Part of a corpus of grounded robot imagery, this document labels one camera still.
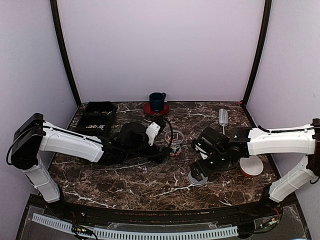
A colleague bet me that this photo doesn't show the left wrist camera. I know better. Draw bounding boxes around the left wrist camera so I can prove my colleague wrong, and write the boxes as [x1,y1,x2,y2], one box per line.
[145,122,161,146]

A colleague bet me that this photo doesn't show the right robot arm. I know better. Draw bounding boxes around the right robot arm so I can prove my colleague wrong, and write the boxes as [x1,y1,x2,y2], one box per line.
[188,118,320,217]

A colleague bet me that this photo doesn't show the orange white bowl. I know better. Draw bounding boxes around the orange white bowl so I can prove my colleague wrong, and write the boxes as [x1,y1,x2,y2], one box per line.
[239,156,264,177]

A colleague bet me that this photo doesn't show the clear plastic cup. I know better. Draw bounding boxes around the clear plastic cup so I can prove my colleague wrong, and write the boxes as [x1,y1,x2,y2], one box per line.
[164,130,185,157]

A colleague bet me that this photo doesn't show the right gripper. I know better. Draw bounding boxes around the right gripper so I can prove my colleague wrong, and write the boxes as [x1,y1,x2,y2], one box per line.
[190,150,230,181]

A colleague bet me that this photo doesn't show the black frame post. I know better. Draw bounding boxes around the black frame post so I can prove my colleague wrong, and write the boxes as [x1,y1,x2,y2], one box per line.
[49,0,82,107]
[241,0,273,106]

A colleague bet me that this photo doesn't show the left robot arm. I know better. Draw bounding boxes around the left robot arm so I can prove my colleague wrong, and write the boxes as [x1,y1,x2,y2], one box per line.
[5,113,173,218]

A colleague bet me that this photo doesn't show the red saucer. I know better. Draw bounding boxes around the red saucer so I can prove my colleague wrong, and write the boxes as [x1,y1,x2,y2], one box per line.
[143,102,170,118]

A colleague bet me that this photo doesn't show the right black frame post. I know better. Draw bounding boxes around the right black frame post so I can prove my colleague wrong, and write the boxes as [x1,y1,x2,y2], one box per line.
[241,0,273,106]

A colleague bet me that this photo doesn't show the metal scoop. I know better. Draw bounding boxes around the metal scoop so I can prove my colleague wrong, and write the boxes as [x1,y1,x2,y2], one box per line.
[218,108,229,135]

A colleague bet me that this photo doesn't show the round metal lid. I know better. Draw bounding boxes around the round metal lid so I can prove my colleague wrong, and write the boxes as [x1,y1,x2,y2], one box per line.
[187,172,208,187]

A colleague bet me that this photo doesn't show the dark blue mug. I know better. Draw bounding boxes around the dark blue mug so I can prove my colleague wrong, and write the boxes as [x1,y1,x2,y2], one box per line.
[149,92,166,112]

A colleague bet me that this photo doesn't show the black front rail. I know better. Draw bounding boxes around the black front rail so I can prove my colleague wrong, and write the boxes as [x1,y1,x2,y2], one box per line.
[57,202,284,225]

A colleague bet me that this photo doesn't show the white slotted cable duct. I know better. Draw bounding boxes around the white slotted cable duct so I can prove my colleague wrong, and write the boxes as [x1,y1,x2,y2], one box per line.
[31,213,239,240]

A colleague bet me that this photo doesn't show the left black frame post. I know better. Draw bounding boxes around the left black frame post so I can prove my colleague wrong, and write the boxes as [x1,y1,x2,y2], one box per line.
[49,0,82,107]

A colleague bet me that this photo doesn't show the black three-compartment candy bin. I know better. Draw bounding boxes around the black three-compartment candy bin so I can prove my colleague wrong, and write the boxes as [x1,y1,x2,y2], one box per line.
[74,101,118,137]

